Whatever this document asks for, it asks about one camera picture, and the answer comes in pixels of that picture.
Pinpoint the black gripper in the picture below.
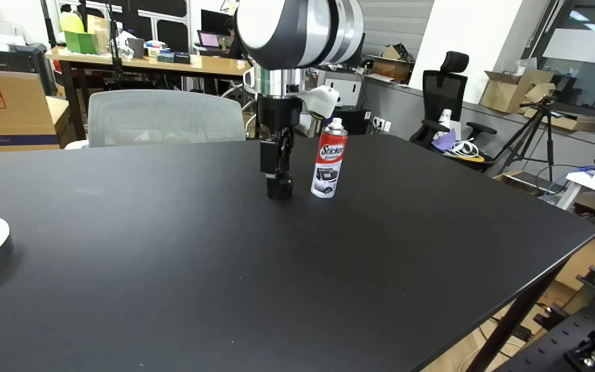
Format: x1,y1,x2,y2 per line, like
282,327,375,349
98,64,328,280
258,95,305,185

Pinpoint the black round lid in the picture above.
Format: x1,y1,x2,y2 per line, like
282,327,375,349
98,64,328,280
266,175,296,203

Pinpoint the red white spray can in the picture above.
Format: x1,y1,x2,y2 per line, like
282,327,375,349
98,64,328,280
309,115,351,201

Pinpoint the white drawer cabinet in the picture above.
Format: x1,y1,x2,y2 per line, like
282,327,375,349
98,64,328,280
337,68,365,115

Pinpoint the white power strip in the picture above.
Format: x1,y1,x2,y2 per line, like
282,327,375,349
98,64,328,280
368,113,395,134

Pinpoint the grey mesh chair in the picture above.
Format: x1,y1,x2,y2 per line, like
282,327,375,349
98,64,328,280
87,89,248,148

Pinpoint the long wooden desk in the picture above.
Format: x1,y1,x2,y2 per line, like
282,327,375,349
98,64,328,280
51,47,262,141

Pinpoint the black computer monitor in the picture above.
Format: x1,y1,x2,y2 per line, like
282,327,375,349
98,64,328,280
199,8,245,54

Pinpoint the small open cardboard box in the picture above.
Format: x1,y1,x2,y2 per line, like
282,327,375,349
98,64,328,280
365,43,415,84

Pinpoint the purple cloth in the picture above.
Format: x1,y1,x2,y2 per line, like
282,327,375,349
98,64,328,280
430,130,461,155

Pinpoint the white plastic bottle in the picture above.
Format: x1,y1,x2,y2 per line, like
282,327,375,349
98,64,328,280
439,108,466,144

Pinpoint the black office chair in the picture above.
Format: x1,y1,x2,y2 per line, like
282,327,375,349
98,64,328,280
409,50,501,171

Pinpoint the green box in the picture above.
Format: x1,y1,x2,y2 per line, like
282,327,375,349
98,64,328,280
62,29,101,56

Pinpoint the open cardboard box with flaps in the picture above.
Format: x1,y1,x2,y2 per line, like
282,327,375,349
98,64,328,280
479,67,559,115

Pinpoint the large brown cardboard box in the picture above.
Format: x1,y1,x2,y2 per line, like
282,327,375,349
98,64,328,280
0,68,71,155

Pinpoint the black case on shelf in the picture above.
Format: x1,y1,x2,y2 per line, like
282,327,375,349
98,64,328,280
0,39,56,95

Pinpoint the black table leg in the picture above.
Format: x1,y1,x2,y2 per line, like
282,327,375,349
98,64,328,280
466,259,571,372

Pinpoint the flat wide cardboard box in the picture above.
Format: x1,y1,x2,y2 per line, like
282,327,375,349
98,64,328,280
520,101,595,134

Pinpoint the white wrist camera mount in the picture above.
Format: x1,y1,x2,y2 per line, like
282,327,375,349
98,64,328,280
301,83,344,123

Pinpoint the black camera tripod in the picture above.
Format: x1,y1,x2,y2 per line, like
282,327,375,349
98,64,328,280
493,95,563,186

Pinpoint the black metal equipment frame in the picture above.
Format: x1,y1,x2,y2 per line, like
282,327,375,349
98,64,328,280
497,267,595,372

